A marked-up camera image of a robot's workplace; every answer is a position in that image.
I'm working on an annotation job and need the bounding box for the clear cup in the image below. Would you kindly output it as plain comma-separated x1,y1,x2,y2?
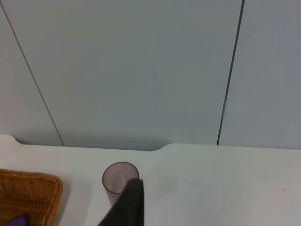
102,161,140,206

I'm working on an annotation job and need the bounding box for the purple triangular block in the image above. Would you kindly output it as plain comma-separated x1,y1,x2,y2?
7,215,29,226

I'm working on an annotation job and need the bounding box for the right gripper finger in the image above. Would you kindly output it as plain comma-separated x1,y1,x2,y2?
97,178,145,226

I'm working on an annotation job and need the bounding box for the pale brown wicker basket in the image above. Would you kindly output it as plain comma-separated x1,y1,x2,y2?
0,168,63,226

